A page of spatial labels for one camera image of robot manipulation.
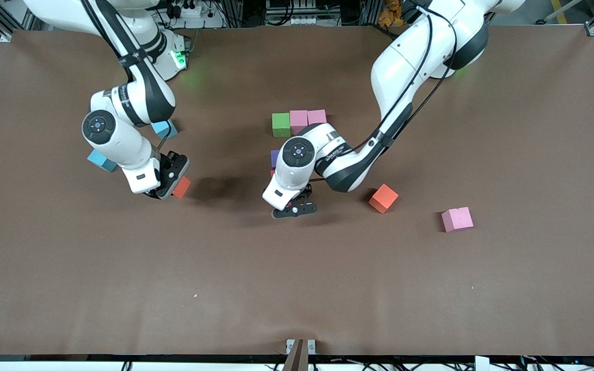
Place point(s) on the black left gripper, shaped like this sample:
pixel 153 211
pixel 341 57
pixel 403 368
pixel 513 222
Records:
pixel 308 190

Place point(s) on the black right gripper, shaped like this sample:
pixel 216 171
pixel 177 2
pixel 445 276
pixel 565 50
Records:
pixel 174 168

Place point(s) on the orange foam cube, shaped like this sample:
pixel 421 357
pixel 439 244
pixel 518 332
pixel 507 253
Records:
pixel 383 199
pixel 182 187

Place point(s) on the purple foam cube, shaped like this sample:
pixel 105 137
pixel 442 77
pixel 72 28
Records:
pixel 275 157

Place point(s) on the green foam cube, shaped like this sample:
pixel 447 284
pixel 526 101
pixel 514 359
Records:
pixel 281 125

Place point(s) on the pink foam cube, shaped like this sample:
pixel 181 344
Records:
pixel 457 219
pixel 299 121
pixel 317 116

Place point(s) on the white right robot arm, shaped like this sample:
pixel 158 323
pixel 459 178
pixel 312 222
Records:
pixel 116 134

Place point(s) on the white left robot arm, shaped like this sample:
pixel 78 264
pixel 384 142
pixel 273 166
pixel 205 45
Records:
pixel 405 62

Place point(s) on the light blue foam cube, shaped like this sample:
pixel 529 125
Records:
pixel 99 161
pixel 167 130

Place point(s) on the white power strip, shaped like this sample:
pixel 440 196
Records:
pixel 188 10

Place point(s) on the white electronics box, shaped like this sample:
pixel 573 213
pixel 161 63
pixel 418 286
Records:
pixel 297 20

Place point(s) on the orange snack bag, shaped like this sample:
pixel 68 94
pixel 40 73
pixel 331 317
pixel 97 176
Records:
pixel 391 13

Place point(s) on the metal table edge bracket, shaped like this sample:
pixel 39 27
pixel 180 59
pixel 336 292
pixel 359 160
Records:
pixel 290 346

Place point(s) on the aluminium frame post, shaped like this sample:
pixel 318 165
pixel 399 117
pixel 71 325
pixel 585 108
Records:
pixel 235 10
pixel 372 10

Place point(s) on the brown strip under bracket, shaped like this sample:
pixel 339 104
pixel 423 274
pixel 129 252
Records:
pixel 297 358

